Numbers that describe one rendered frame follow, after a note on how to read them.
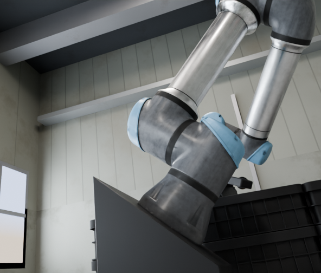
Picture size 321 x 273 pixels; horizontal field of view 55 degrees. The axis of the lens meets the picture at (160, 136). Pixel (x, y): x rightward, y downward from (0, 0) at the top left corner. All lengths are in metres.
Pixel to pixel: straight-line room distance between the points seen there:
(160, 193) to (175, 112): 0.18
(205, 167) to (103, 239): 0.23
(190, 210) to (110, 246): 0.16
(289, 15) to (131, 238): 0.60
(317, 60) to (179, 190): 3.12
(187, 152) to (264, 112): 0.32
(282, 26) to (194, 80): 0.25
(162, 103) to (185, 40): 3.23
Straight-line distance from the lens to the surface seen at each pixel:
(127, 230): 0.53
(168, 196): 0.60
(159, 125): 0.66
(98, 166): 3.51
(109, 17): 3.35
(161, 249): 0.51
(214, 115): 0.96
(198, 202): 0.60
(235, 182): 0.94
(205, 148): 0.62
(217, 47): 0.76
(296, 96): 3.38
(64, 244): 3.52
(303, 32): 0.83
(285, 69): 0.85
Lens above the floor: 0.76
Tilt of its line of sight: 24 degrees up
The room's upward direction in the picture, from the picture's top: 9 degrees counter-clockwise
